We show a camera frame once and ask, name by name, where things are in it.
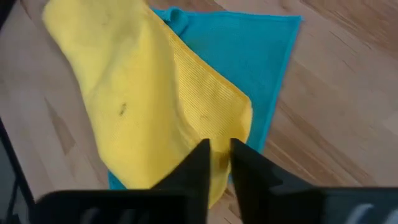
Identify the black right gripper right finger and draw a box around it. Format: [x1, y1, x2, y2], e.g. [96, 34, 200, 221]
[231, 138, 315, 224]

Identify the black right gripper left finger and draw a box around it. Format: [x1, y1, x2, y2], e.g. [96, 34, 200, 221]
[152, 138, 211, 224]

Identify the bright yellow ribbed towel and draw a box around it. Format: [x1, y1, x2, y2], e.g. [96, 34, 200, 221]
[42, 0, 253, 208]

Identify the teal microfiber towel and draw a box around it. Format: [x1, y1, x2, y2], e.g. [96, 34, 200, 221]
[107, 6, 303, 191]

